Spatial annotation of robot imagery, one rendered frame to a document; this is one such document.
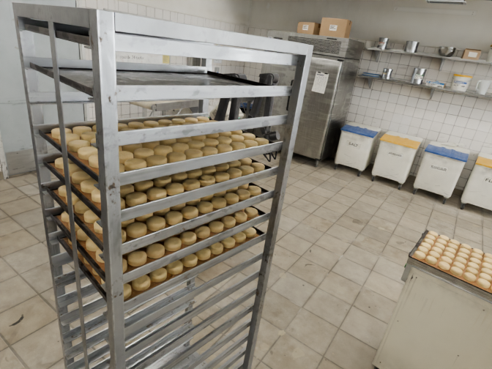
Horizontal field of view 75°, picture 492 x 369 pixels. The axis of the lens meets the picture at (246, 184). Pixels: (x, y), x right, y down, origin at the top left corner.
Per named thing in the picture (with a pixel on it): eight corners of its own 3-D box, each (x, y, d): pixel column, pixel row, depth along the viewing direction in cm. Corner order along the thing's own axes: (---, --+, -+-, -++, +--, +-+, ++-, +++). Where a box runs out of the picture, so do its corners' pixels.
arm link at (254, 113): (266, 69, 242) (258, 68, 234) (281, 75, 237) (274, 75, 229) (250, 124, 263) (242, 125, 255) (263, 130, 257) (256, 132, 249)
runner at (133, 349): (258, 270, 134) (259, 264, 133) (263, 274, 132) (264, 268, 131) (105, 362, 89) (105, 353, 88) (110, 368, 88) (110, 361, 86)
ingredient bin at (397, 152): (367, 181, 526) (381, 135, 496) (375, 171, 576) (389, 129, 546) (401, 192, 501) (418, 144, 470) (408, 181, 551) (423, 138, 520)
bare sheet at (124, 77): (207, 74, 126) (207, 70, 125) (288, 94, 102) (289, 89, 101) (30, 67, 84) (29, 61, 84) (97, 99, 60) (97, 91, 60)
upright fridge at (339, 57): (335, 159, 614) (364, 42, 532) (316, 170, 544) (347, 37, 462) (272, 140, 682) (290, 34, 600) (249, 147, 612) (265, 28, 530)
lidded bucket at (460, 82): (467, 91, 472) (473, 76, 464) (466, 92, 453) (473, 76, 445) (448, 88, 485) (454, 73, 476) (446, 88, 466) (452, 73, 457)
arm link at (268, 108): (274, 74, 240) (266, 73, 231) (280, 75, 237) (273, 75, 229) (265, 130, 256) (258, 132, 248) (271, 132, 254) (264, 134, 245)
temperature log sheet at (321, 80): (324, 94, 506) (329, 73, 493) (323, 94, 504) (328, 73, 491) (312, 91, 516) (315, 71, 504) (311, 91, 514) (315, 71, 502)
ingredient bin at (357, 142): (330, 169, 557) (340, 125, 526) (340, 161, 608) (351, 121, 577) (361, 179, 532) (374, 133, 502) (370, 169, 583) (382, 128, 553)
